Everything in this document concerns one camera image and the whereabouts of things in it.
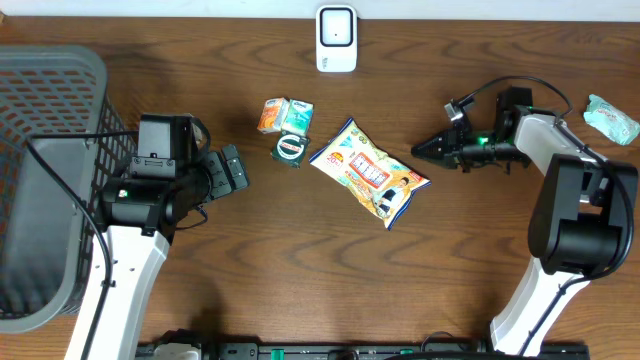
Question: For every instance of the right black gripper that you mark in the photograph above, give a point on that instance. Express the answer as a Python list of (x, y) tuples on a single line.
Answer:
[(450, 152)]

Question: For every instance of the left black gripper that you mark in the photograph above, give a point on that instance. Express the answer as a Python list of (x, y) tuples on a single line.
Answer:
[(220, 165)]

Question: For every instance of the yellow snack bag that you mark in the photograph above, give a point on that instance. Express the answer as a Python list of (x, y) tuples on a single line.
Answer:
[(380, 183)]

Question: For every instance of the round tape roll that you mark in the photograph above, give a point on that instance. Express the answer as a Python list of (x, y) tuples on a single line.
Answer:
[(290, 149)]

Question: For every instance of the orange small carton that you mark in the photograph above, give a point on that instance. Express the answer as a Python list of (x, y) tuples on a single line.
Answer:
[(273, 115)]

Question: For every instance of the teal small carton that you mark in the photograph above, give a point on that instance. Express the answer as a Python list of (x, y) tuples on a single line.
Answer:
[(298, 118)]

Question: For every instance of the mint green pack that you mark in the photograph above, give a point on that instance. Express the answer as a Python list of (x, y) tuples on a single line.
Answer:
[(610, 121)]

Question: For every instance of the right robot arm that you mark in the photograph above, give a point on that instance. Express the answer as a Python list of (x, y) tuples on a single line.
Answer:
[(582, 226)]

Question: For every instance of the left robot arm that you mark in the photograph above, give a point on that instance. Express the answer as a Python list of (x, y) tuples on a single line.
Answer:
[(138, 212)]

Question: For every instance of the white barcode scanner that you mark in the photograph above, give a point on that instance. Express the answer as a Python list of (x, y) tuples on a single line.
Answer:
[(336, 39)]

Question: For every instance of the grey plastic shopping basket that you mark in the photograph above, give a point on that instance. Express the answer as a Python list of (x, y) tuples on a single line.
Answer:
[(54, 97)]

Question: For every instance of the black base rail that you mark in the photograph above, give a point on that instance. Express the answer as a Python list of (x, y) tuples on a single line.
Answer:
[(252, 351)]

